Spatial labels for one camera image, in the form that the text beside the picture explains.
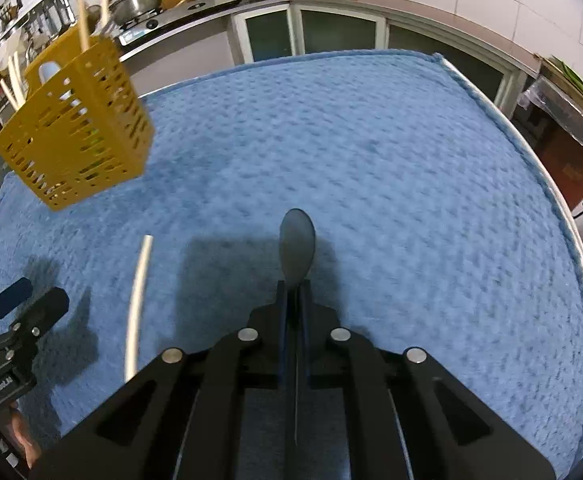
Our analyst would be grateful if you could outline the kitchen counter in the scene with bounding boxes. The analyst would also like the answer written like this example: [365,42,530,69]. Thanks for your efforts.
[116,0,545,73]

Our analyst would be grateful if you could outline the green vegetables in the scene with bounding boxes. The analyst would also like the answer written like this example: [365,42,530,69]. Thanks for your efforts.
[546,55,583,111]

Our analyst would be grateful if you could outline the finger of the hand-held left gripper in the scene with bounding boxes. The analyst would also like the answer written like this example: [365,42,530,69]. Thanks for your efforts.
[0,277,33,333]
[6,287,70,358]

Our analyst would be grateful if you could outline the person's left hand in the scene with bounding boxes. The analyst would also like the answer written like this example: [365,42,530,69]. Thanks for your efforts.
[7,409,43,470]

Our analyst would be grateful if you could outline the gas stove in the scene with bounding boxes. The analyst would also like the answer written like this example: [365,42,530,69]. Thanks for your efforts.
[116,0,267,47]

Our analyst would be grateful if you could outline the grey metal spoon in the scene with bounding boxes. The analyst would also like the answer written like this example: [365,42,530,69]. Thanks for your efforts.
[278,208,317,446]

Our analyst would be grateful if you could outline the white kitchen cabinets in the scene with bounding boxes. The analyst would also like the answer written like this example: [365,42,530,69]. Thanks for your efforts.
[228,2,528,116]

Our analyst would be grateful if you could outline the yellow perforated utensil holder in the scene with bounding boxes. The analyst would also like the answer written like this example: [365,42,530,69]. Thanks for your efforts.
[0,24,154,212]

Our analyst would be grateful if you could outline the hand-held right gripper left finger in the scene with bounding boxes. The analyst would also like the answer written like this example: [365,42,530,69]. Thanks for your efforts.
[31,280,297,480]

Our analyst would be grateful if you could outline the plastic covered side table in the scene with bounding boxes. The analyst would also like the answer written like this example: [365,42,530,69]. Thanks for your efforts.
[516,75,583,171]

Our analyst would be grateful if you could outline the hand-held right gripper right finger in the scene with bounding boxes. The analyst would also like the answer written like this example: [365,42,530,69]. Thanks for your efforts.
[299,280,557,480]

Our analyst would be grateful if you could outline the blue towel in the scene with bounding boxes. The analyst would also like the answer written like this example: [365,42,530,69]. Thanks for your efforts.
[0,49,583,480]

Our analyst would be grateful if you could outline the steel wall utensil rack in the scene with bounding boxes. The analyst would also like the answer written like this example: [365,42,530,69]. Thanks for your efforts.
[0,0,77,47]

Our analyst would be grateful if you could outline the steel cooking pot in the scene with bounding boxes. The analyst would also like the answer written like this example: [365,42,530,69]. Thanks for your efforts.
[108,0,165,26]

